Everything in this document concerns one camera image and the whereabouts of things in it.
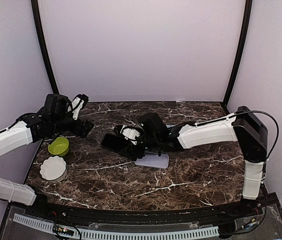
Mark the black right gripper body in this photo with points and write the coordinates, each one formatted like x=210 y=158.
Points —
x=131 y=151

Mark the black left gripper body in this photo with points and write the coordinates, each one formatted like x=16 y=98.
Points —
x=76 y=130

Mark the black smartphone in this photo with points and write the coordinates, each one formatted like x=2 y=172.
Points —
x=114 y=143

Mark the white silicone phone case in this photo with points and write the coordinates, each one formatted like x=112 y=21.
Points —
x=153 y=160

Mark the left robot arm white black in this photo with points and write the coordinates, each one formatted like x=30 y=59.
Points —
x=58 y=115

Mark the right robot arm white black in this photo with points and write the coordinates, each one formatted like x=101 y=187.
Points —
x=241 y=127

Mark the green bowl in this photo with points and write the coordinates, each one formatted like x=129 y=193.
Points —
x=59 y=147

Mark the white fluted bowl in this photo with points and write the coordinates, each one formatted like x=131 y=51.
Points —
x=53 y=169

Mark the small circuit board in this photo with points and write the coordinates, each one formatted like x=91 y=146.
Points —
x=62 y=231

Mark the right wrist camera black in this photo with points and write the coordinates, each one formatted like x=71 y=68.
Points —
x=130 y=133

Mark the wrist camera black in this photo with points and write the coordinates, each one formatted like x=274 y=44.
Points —
x=130 y=133
x=77 y=104

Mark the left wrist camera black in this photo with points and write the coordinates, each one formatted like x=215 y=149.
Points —
x=77 y=104

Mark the black table edge rail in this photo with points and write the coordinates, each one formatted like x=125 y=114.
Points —
x=219 y=214

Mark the white slotted cable duct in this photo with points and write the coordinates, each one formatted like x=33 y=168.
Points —
x=102 y=231

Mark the black left frame post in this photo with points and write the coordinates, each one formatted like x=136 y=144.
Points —
x=42 y=45

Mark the black frame post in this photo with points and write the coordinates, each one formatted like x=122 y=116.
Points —
x=239 y=52
x=42 y=45

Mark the black right frame post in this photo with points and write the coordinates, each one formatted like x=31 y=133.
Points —
x=239 y=52

